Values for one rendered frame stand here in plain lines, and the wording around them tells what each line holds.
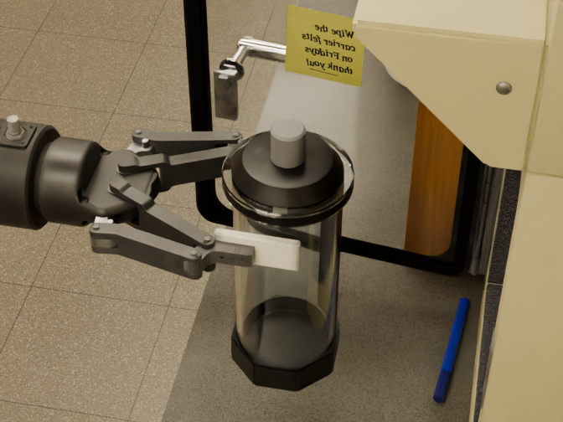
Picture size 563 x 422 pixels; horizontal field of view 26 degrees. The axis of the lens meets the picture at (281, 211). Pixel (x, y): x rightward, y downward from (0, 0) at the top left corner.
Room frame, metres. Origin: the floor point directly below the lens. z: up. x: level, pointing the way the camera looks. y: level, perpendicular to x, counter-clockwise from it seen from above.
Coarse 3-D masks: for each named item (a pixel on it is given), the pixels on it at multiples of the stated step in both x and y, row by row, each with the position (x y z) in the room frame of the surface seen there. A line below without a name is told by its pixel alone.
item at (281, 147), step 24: (288, 120) 0.76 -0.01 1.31; (264, 144) 0.76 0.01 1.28; (288, 144) 0.73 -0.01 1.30; (312, 144) 0.76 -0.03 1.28; (240, 168) 0.74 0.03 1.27; (264, 168) 0.73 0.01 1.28; (288, 168) 0.73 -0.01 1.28; (312, 168) 0.73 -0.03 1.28; (336, 168) 0.74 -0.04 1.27; (264, 192) 0.71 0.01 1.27; (288, 192) 0.71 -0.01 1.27; (312, 192) 0.71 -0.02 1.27
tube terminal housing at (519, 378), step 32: (544, 96) 0.58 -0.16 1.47; (544, 128) 0.58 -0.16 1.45; (544, 160) 0.57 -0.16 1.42; (544, 192) 0.57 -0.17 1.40; (544, 224) 0.57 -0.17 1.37; (512, 256) 0.58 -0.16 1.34; (544, 256) 0.57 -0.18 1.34; (512, 288) 0.58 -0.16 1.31; (544, 288) 0.57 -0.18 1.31; (480, 320) 0.84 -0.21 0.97; (512, 320) 0.57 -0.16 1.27; (544, 320) 0.57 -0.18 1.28; (512, 352) 0.57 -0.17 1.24; (544, 352) 0.57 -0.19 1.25; (512, 384) 0.57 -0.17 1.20; (544, 384) 0.57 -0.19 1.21; (480, 416) 0.59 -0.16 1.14; (512, 416) 0.57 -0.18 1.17; (544, 416) 0.57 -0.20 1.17
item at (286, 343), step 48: (240, 144) 0.78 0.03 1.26; (336, 144) 0.78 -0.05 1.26; (240, 192) 0.72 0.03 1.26; (336, 192) 0.72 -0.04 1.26; (336, 240) 0.73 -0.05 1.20; (240, 288) 0.72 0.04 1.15; (288, 288) 0.70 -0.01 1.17; (336, 288) 0.73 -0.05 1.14; (240, 336) 0.73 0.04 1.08; (288, 336) 0.70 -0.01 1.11
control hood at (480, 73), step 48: (384, 0) 0.62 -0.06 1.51; (432, 0) 0.62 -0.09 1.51; (480, 0) 0.62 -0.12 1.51; (528, 0) 0.62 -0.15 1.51; (384, 48) 0.59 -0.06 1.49; (432, 48) 0.59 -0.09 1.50; (480, 48) 0.58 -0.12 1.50; (528, 48) 0.58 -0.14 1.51; (432, 96) 0.59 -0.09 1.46; (480, 96) 0.58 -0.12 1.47; (528, 96) 0.58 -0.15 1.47; (480, 144) 0.58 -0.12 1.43; (528, 144) 0.58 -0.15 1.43
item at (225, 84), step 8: (224, 64) 0.96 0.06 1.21; (216, 72) 0.95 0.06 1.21; (224, 72) 0.95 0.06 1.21; (232, 72) 0.95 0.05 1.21; (216, 80) 0.95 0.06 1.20; (224, 80) 0.94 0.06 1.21; (232, 80) 0.95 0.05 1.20; (216, 88) 0.95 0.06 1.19; (224, 88) 0.94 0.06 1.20; (232, 88) 0.95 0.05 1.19; (216, 96) 0.95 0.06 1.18; (224, 96) 0.95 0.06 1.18; (232, 96) 0.95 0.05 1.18; (216, 104) 0.95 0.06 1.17; (224, 104) 0.95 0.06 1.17; (232, 104) 0.95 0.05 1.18; (216, 112) 0.95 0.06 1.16; (224, 112) 0.95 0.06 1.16; (232, 112) 0.95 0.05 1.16; (232, 120) 0.95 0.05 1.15
